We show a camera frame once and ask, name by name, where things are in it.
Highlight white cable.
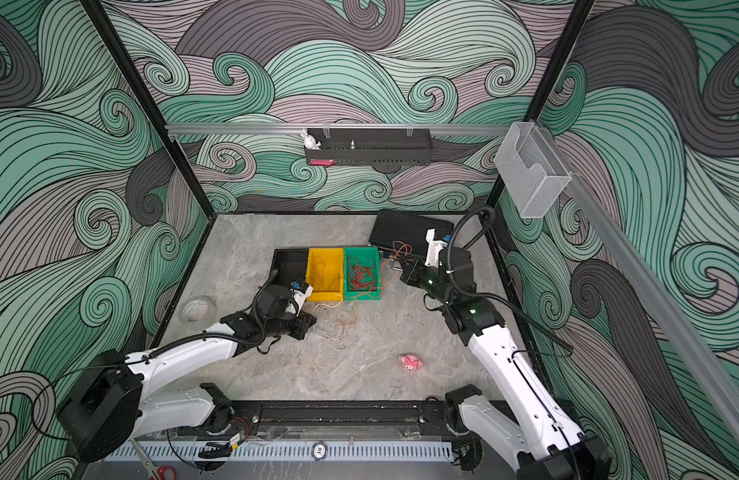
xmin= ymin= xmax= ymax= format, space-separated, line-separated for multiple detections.
xmin=312 ymin=299 xmax=356 ymax=350

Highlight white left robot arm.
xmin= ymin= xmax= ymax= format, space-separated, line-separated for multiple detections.
xmin=57 ymin=282 xmax=316 ymax=463

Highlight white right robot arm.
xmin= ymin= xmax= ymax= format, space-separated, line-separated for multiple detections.
xmin=399 ymin=246 xmax=613 ymax=479

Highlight black ribbed carrying case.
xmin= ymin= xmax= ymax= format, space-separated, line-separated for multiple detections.
xmin=369 ymin=210 xmax=455 ymax=259

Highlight green plastic bin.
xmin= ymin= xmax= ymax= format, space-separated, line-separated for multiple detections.
xmin=344 ymin=247 xmax=381 ymax=301

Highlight black plastic bin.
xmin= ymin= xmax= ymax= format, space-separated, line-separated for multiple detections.
xmin=271 ymin=248 xmax=310 ymax=288

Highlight yellow plastic bin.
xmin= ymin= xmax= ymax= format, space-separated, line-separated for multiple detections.
xmin=306 ymin=248 xmax=345 ymax=302

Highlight pink crumpled object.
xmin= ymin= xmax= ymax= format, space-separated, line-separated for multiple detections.
xmin=397 ymin=354 xmax=425 ymax=373

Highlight small white figurine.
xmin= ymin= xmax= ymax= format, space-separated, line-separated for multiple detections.
xmin=301 ymin=129 xmax=321 ymax=150

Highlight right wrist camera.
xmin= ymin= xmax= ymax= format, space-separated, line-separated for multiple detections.
xmin=425 ymin=228 xmax=451 ymax=267

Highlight red cable in green bin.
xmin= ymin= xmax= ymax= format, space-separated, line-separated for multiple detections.
xmin=346 ymin=256 xmax=377 ymax=292

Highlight white slotted cable duct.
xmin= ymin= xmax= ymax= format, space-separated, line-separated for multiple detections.
xmin=140 ymin=440 xmax=455 ymax=463

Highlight black wall shelf tray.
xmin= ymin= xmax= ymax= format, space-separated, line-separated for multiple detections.
xmin=304 ymin=129 xmax=433 ymax=172

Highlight clear acrylic wall holder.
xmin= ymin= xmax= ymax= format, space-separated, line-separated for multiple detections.
xmin=495 ymin=122 xmax=571 ymax=219

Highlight red handled scissors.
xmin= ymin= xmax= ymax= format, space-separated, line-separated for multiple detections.
xmin=130 ymin=439 xmax=178 ymax=480

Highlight aluminium wall rail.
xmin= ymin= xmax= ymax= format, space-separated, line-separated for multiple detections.
xmin=165 ymin=122 xmax=511 ymax=137

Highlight black corner frame post right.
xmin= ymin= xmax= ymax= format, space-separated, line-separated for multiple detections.
xmin=481 ymin=0 xmax=597 ymax=214

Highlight black corner frame post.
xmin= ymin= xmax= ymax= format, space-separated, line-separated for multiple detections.
xmin=80 ymin=0 xmax=217 ymax=221
xmin=481 ymin=0 xmax=597 ymax=214

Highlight black corner frame post left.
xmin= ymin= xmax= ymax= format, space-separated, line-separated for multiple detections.
xmin=80 ymin=0 xmax=217 ymax=221

